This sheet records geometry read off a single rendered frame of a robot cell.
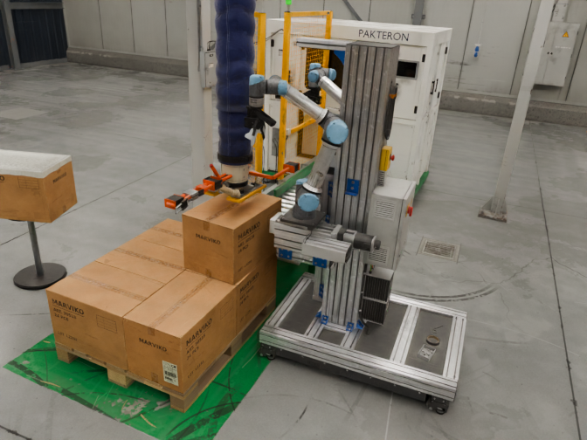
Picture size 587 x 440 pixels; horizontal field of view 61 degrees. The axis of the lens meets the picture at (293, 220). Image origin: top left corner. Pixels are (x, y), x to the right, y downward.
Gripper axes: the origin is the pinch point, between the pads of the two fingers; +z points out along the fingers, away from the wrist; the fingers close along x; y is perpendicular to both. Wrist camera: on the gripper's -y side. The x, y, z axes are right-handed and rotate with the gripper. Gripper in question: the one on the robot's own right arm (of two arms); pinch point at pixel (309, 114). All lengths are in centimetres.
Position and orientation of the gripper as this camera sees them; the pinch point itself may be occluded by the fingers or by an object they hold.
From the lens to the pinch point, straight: 356.9
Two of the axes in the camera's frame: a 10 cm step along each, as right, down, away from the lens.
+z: -0.5, 9.1, 4.2
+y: 7.7, 3.0, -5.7
